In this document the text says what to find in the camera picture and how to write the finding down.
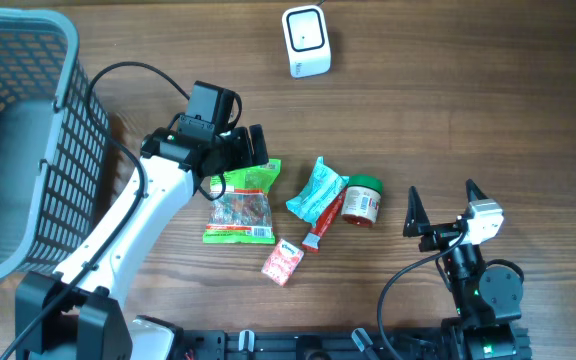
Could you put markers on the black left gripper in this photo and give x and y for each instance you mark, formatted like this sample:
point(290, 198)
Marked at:
point(245, 157)

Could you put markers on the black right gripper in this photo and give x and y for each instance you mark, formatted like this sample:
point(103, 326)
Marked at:
point(417, 217)

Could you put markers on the green gummy candy bag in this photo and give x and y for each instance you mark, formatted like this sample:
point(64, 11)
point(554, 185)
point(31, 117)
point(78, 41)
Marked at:
point(242, 215)

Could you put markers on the teal snack packet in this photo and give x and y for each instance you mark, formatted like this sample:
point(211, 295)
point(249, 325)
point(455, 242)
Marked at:
point(323, 186)

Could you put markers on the green lid spice jar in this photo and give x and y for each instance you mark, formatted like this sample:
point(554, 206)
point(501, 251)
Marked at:
point(362, 200)

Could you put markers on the red snack stick packet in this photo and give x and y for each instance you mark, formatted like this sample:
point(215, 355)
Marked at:
point(325, 220)

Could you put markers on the red tissue pack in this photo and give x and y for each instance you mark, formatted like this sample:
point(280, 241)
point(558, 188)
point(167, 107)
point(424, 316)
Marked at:
point(282, 262)

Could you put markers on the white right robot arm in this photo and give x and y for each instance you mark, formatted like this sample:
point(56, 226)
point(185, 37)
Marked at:
point(487, 294)

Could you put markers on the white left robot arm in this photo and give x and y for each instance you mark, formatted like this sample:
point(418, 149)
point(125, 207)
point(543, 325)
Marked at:
point(77, 311)

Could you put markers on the white barcode scanner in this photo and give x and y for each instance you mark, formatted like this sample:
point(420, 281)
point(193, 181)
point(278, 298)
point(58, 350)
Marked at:
point(307, 41)

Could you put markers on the grey plastic shopping basket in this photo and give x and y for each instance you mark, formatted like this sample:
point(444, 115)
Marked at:
point(52, 148)

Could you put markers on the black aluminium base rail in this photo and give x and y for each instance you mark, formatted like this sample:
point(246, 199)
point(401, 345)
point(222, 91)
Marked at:
point(318, 345)

